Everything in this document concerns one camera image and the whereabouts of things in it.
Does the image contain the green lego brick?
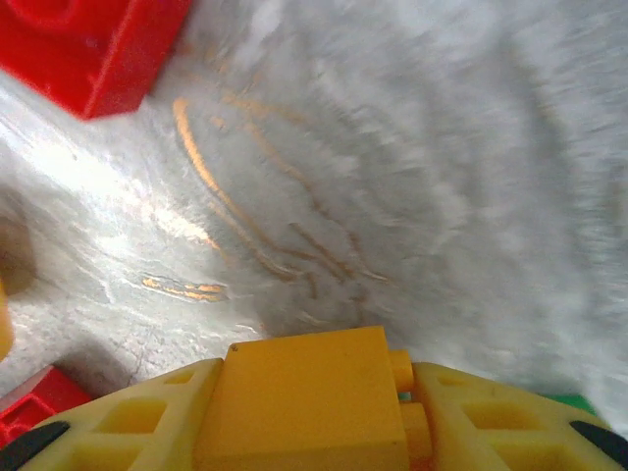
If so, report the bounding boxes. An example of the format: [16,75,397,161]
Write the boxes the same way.
[537,392,602,418]

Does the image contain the yellow lego brick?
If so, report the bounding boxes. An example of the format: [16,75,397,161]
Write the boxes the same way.
[193,326,433,471]

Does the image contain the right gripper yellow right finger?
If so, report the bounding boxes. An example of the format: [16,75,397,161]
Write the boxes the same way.
[414,361,628,471]

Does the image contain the red lego brick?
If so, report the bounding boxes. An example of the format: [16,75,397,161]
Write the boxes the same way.
[0,365,94,438]
[0,0,192,122]

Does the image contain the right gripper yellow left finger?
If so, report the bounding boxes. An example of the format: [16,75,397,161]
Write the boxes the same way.
[0,357,227,471]

